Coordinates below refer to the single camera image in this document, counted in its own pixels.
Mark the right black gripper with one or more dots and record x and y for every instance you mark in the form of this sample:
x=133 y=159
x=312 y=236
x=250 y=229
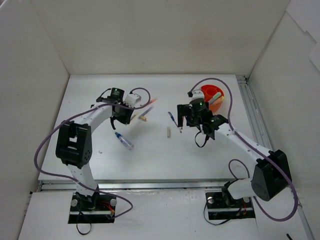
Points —
x=185 y=110

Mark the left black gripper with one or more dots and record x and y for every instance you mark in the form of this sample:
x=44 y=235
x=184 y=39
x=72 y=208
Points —
x=125 y=116

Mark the green highlighter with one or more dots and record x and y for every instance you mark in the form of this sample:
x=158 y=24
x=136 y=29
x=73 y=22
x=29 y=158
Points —
x=217 y=95

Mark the red gel pen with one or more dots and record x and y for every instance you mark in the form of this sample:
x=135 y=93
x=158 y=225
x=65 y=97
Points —
x=183 y=123

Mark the pink capped pen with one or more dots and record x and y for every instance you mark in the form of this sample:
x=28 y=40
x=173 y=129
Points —
x=152 y=101

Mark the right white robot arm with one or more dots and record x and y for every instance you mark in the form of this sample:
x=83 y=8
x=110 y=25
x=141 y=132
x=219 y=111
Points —
x=271 y=173

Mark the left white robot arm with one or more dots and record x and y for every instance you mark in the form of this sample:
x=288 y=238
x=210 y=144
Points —
x=74 y=142

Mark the small tan eraser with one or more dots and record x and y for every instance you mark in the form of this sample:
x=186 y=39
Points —
x=143 y=118

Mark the blue gel pen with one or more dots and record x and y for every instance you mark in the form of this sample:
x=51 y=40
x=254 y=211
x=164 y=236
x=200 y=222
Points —
x=174 y=121

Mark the orange round divided container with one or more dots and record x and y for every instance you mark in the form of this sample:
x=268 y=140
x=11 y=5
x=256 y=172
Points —
x=213 y=95

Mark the clear blue glue bottle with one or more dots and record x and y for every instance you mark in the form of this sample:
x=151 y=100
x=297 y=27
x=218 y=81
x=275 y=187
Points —
x=125 y=142

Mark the white eraser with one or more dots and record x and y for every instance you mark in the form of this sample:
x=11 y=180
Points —
x=168 y=132

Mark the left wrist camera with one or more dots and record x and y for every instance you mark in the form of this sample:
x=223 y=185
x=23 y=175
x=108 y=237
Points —
x=132 y=99

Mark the aluminium frame rail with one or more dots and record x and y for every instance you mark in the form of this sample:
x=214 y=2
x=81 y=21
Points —
x=261 y=136

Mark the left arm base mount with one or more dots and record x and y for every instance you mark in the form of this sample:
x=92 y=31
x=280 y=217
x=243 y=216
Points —
x=80 y=213

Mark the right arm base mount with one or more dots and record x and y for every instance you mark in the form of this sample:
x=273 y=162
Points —
x=219 y=207

